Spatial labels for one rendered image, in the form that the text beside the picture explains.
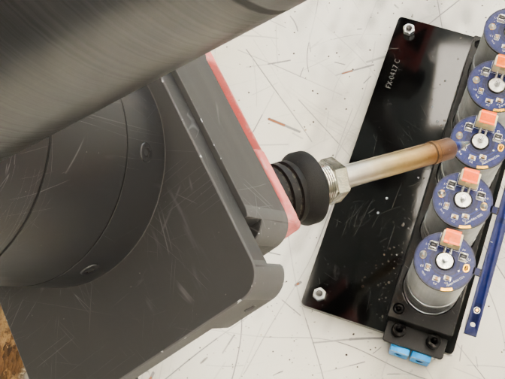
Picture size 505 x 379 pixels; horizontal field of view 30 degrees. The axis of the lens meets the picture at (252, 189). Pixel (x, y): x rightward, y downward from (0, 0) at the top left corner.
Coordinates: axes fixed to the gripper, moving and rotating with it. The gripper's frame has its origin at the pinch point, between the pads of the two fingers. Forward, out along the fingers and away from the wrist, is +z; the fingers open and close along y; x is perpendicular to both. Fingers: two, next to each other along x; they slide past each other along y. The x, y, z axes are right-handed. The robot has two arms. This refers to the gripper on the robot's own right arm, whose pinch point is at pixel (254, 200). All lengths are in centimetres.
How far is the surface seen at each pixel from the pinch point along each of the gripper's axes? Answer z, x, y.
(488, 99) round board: 13.9, -6.0, 2.9
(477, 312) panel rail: 11.4, -1.5, -5.0
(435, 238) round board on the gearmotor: 11.4, -1.6, -1.6
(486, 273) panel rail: 12.0, -2.5, -3.8
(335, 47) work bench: 17.9, -0.4, 11.2
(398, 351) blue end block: 14.6, 3.3, -4.4
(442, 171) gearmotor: 15.3, -2.4, 1.7
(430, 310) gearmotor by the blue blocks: 14.0, 0.9, -3.6
